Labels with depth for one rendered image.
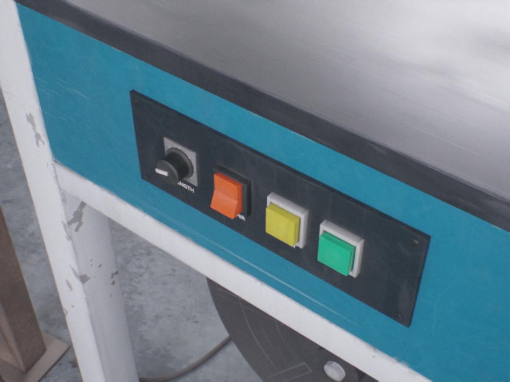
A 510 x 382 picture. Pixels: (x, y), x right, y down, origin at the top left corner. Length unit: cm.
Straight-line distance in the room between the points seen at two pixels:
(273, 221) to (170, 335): 75
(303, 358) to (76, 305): 29
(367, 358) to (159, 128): 23
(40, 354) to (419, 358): 81
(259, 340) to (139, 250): 43
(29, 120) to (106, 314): 30
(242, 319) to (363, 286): 50
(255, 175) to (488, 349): 19
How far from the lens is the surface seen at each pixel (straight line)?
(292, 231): 52
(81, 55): 61
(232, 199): 55
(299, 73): 50
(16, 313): 116
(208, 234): 62
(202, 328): 127
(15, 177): 158
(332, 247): 51
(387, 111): 47
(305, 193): 51
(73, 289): 90
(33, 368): 126
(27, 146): 77
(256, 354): 106
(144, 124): 59
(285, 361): 103
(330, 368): 89
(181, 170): 57
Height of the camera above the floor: 102
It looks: 43 degrees down
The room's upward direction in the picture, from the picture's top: straight up
